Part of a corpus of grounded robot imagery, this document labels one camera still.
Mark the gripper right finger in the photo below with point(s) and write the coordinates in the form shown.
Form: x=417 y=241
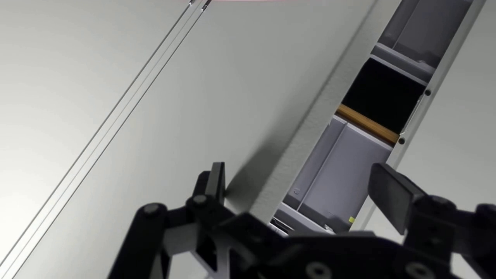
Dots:
x=395 y=197

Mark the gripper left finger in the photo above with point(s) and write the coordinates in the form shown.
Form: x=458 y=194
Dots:
x=143 y=240

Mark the white cabinet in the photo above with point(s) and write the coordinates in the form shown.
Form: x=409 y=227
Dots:
x=348 y=174

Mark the white cabinet door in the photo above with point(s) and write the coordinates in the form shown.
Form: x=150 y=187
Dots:
x=58 y=77
x=465 y=116
x=217 y=100

